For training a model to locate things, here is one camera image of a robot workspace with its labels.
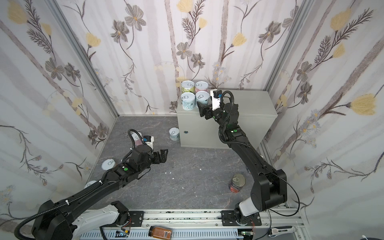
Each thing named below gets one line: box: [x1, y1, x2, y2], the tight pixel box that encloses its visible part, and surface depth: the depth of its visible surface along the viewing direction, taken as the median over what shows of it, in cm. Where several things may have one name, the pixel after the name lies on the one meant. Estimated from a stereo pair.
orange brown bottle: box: [148, 226, 173, 240], surface depth 69 cm
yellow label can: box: [83, 180, 97, 189], surface depth 82 cm
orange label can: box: [101, 158, 117, 171], surface depth 90 cm
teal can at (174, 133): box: [168, 127, 180, 141], surface depth 106 cm
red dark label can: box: [228, 174, 246, 194], surface depth 78 cm
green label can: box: [181, 80, 196, 94], surface depth 82 cm
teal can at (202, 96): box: [195, 90, 211, 108], surface depth 76 cm
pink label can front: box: [195, 81, 209, 93], surface depth 82 cm
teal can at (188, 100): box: [180, 92, 196, 111], surface depth 75 cm
